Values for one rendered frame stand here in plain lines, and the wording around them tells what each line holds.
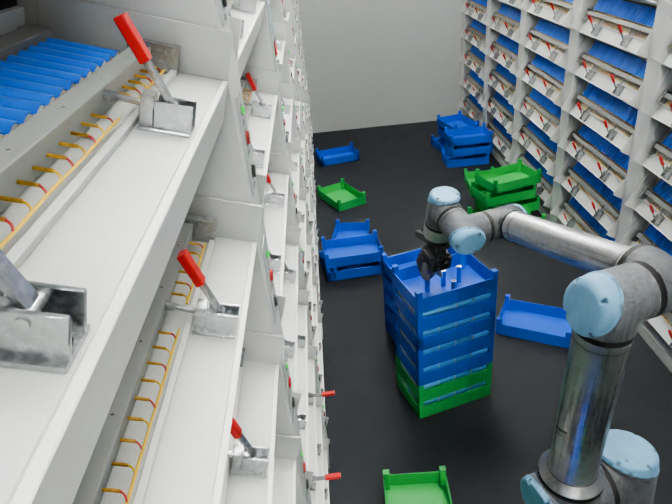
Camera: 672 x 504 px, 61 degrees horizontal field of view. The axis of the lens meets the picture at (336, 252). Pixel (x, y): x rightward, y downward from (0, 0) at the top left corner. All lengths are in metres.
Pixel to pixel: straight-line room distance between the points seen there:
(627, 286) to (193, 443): 0.90
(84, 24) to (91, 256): 0.40
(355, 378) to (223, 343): 1.85
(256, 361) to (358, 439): 1.37
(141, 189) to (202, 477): 0.21
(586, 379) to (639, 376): 1.25
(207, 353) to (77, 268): 0.26
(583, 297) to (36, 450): 1.06
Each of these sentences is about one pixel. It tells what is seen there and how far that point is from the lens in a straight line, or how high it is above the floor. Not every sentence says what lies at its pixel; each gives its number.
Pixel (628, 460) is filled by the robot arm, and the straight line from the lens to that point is 1.64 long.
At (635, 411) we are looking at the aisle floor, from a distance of 2.38.
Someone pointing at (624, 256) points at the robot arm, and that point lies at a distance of 1.32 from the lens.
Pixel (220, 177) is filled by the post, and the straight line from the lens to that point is 0.68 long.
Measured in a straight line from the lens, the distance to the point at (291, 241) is 1.51.
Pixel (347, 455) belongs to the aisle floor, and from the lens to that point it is 2.12.
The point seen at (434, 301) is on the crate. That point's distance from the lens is 1.90.
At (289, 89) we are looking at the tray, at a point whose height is 1.11.
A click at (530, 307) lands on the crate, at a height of 0.03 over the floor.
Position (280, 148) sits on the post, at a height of 1.15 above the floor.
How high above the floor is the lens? 1.61
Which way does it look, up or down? 30 degrees down
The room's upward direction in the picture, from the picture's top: 6 degrees counter-clockwise
